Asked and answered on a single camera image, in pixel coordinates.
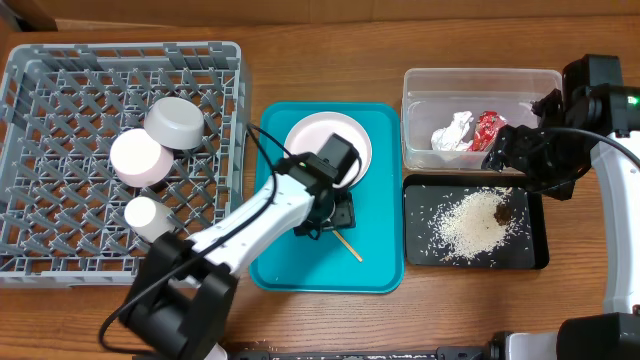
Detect crumpled white tissue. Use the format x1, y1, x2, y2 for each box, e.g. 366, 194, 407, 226
431, 111, 473, 151

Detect red snack wrapper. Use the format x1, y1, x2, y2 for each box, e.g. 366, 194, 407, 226
469, 111, 507, 152

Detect large white plate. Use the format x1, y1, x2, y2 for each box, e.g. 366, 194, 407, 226
284, 111, 373, 188

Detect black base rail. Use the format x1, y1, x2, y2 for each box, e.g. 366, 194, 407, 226
228, 340, 507, 360

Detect grey bowl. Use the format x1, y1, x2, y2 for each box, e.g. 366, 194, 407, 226
144, 97, 205, 150

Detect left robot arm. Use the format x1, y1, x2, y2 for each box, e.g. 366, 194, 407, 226
113, 134, 362, 359

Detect wooden chopstick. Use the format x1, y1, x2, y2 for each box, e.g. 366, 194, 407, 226
332, 229, 363, 263

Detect black tray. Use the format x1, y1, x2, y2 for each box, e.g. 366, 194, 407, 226
403, 174, 549, 270

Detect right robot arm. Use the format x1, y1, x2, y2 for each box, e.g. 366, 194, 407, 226
482, 54, 639, 360

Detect white paper cup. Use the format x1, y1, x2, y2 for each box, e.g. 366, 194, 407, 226
124, 196, 175, 243

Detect clear plastic bin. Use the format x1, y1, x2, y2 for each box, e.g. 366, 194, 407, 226
401, 68, 562, 172

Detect rice and food scraps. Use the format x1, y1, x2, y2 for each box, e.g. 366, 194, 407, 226
418, 187, 527, 265

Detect grey plastic dish rack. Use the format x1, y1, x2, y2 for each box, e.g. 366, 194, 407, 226
1, 41, 251, 288

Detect teal plastic tray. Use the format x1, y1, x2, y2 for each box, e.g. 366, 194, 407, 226
250, 102, 404, 293

